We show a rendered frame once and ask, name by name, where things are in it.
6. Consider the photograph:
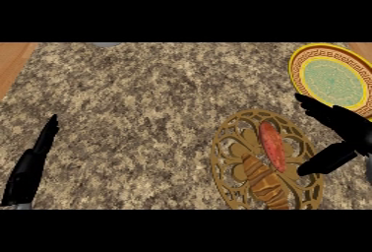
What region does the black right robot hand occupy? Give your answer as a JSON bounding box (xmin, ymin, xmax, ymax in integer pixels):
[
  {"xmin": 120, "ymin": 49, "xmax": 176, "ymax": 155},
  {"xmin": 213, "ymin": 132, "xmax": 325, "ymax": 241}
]
[{"xmin": 294, "ymin": 93, "xmax": 372, "ymax": 177}]

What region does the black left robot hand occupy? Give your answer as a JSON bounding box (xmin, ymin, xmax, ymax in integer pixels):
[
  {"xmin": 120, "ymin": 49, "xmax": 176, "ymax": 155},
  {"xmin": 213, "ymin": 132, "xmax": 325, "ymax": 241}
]
[{"xmin": 0, "ymin": 113, "xmax": 61, "ymax": 208}]

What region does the yellow-rimmed green patterned plate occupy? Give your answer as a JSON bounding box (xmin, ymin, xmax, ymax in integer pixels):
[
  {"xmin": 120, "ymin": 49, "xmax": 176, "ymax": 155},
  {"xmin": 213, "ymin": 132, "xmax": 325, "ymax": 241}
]
[{"xmin": 288, "ymin": 42, "xmax": 372, "ymax": 121}]

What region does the gold openwork round placemat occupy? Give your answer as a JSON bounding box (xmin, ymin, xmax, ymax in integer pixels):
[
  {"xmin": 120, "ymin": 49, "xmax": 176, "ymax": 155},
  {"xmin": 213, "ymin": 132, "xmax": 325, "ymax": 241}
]
[{"xmin": 210, "ymin": 109, "xmax": 326, "ymax": 211}]

